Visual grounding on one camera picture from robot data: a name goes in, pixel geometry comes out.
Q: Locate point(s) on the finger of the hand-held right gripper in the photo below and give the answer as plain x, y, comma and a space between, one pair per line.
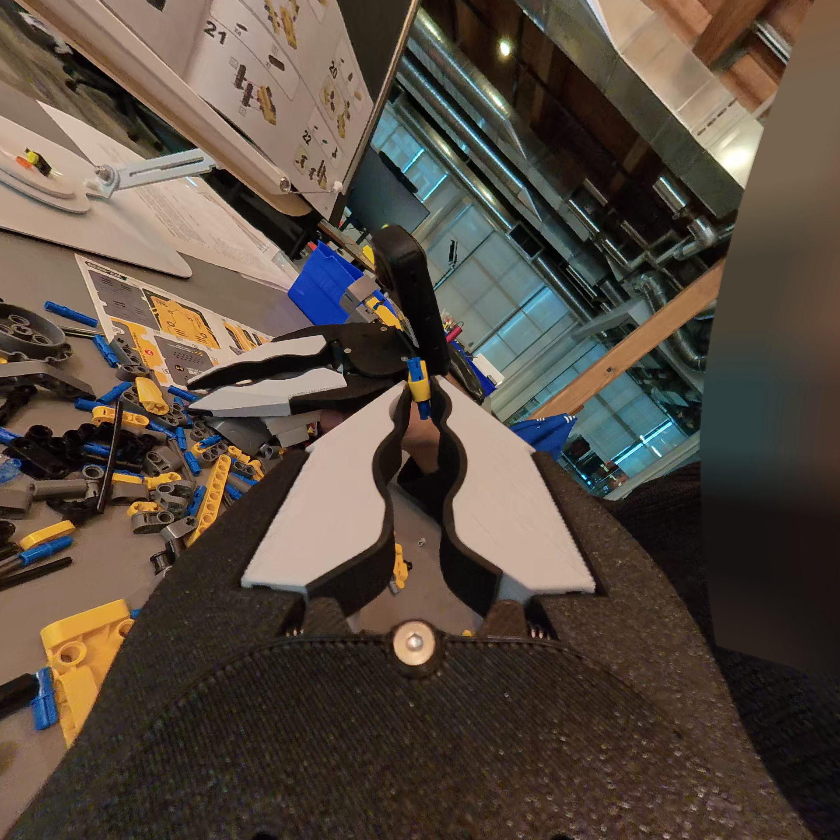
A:
275, 354
275, 394

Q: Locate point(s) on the yellow toy connector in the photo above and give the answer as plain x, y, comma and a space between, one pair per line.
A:
418, 388

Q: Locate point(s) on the red bottle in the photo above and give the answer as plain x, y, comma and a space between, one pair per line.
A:
454, 333

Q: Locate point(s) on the black backing board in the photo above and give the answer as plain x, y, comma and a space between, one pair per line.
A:
380, 79

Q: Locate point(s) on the silver air duct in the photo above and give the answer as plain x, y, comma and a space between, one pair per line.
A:
472, 144

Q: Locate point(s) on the blue plastic bin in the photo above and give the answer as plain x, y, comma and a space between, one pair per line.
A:
321, 282

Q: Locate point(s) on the yellow printed sticker sheet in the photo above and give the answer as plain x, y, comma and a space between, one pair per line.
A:
177, 341

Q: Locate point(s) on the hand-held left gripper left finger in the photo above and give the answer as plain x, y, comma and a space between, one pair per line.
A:
321, 512

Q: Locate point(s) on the instruction booklet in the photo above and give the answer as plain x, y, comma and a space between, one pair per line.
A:
289, 98

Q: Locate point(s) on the blue toy pin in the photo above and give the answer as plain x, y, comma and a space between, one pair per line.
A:
415, 366

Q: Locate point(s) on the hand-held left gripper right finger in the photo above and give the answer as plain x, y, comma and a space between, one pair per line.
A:
518, 518

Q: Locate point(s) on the white book stand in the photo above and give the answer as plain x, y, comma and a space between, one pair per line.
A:
98, 243

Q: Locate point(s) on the person's dark knit sweater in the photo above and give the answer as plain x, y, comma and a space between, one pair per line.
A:
656, 590

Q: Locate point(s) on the pile of toy building parts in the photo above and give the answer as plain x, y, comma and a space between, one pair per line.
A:
216, 479

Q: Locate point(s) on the person's right hand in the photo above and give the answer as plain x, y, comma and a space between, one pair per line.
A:
423, 443

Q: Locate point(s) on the wooden beam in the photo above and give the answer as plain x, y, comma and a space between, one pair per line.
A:
630, 341

